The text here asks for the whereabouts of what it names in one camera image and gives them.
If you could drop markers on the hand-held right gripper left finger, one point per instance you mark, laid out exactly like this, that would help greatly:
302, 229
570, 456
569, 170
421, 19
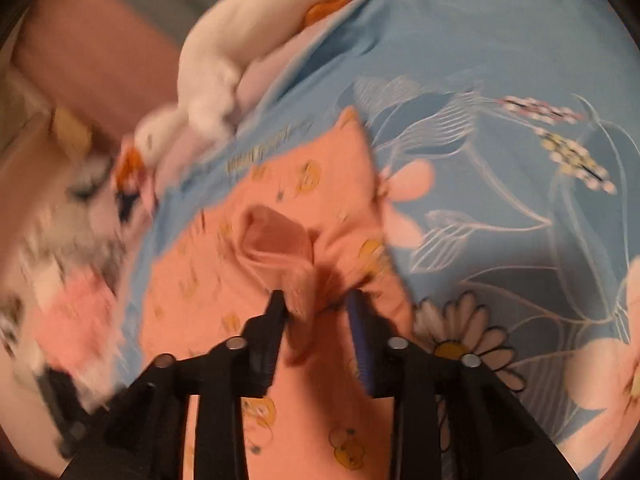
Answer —
269, 327

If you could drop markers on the blue floral blanket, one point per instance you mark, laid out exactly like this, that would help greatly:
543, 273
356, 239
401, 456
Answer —
500, 35

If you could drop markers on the pink curtain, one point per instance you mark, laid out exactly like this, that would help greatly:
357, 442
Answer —
95, 40

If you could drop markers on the grey white clothes pile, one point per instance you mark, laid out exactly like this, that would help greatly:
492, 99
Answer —
55, 200

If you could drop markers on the white goose plush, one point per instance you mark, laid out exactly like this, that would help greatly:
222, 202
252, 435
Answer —
215, 60

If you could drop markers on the pink garment pile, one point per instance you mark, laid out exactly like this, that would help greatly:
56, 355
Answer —
75, 320

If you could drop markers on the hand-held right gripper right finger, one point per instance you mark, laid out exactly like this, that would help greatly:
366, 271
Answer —
362, 340

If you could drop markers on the orange duck print garment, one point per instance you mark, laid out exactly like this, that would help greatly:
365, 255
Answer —
300, 200

